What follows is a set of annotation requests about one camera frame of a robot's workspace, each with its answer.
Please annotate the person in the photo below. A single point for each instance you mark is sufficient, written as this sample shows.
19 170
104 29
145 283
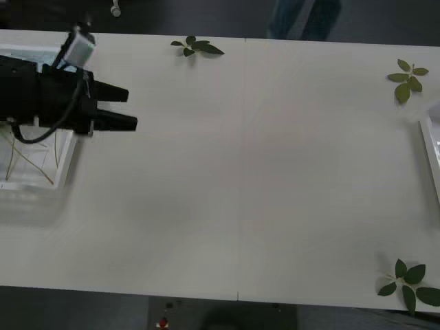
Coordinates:
302 17

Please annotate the pale grey left wrist camera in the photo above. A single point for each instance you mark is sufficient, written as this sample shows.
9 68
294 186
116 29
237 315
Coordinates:
80 49

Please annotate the loose green leaf twig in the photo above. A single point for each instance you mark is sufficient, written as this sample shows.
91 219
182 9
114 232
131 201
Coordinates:
414 274
199 45
402 94

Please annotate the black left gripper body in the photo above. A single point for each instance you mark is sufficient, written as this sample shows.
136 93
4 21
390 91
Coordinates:
58 96

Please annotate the white chair caster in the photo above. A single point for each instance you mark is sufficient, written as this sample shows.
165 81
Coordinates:
116 8

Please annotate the shallow white box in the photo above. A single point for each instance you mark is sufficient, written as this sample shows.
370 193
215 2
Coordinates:
434 151
65 154

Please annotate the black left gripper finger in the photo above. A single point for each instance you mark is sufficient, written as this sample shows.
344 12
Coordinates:
115 122
111 93

